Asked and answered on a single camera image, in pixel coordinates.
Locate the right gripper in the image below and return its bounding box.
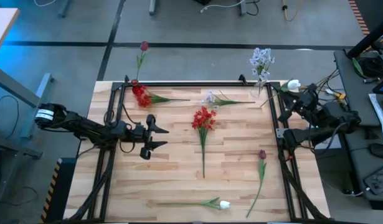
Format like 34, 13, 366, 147
278, 83, 318, 123

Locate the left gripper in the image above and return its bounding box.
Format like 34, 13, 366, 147
130, 114, 170, 160

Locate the white artificial tulip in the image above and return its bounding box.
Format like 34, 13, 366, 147
260, 78, 302, 108

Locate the red artificial flower bunch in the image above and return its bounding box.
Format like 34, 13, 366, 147
191, 106, 217, 179
131, 84, 191, 109

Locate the white artificial flower bunch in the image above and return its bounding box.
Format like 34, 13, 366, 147
248, 47, 276, 82
201, 90, 257, 110

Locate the dark red artificial tulip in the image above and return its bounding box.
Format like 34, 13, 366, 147
245, 149, 268, 218
135, 40, 150, 82

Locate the green foreground flower stem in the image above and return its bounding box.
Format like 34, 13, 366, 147
156, 197, 232, 211

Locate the clear glass vase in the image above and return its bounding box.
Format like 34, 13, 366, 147
250, 79, 267, 99

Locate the grey side desk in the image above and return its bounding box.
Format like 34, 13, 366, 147
333, 49, 383, 203

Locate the white paper strip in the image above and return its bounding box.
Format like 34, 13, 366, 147
367, 93, 383, 143

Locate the black diagonal pole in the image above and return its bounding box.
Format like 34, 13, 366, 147
346, 15, 383, 59

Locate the black computer mouse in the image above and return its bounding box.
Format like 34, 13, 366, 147
369, 142, 383, 161

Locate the hazard-striped dark cart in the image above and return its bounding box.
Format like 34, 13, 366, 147
38, 157, 78, 224

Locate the light wooden desk top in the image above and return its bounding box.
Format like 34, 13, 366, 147
0, 7, 21, 60

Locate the black cable coil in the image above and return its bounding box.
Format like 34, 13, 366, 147
356, 55, 383, 80

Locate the yellow cable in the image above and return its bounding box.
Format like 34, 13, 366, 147
281, 0, 304, 22

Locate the white cable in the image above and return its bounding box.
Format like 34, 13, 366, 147
33, 0, 58, 7
199, 0, 245, 14

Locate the black floor cable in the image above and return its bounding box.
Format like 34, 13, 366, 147
0, 95, 20, 141

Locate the grey metal desk frame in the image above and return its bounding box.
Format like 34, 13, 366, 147
0, 63, 55, 159

